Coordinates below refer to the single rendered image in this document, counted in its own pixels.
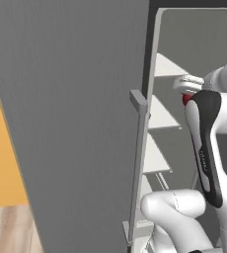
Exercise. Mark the grey fridge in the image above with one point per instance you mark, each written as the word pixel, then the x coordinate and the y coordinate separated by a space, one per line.
pixel 171 131

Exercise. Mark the grey fridge door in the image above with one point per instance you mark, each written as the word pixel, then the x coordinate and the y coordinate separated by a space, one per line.
pixel 72 125

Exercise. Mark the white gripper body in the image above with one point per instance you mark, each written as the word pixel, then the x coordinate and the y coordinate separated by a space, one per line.
pixel 187 84

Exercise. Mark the red onion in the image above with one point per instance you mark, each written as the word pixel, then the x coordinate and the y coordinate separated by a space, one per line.
pixel 186 99

